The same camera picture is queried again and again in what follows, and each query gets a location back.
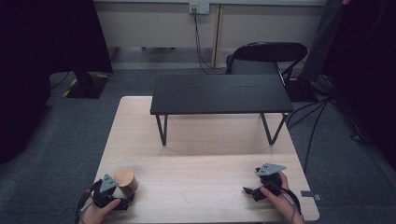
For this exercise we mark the black low shelf table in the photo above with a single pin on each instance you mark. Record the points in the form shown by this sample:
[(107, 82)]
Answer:
[(221, 93)]

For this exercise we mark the black curtain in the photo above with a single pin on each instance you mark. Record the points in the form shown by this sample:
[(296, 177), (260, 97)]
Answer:
[(37, 62), (367, 62)]

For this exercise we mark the black folding chair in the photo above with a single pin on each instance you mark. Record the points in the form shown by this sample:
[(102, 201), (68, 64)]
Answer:
[(264, 57)]

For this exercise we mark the black floor box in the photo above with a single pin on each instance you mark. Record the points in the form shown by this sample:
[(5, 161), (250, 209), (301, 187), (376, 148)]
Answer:
[(300, 89)]

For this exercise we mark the grey leaning panel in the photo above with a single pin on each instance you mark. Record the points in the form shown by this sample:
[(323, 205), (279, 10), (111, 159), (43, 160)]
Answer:
[(320, 40)]

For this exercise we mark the white wall outlet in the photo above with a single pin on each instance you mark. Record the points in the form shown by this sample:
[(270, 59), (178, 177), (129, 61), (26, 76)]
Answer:
[(199, 8)]

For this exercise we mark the grey tape strip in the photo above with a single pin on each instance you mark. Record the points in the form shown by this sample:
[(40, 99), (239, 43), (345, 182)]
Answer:
[(311, 195)]

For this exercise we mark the wooden cylinder cup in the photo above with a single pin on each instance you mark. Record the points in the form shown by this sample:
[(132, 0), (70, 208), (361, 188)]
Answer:
[(126, 181)]

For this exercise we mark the black stand base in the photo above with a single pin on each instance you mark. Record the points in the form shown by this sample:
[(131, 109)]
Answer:
[(85, 86)]

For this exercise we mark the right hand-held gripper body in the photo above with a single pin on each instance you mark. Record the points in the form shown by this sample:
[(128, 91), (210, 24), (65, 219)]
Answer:
[(270, 179)]

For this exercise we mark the person's left hand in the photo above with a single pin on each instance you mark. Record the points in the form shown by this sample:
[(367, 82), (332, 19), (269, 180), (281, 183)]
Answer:
[(98, 214)]

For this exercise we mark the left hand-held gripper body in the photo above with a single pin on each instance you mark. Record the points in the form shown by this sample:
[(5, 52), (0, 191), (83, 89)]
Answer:
[(106, 190)]

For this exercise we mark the person's right hand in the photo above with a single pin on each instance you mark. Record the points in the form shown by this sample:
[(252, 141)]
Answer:
[(281, 203)]

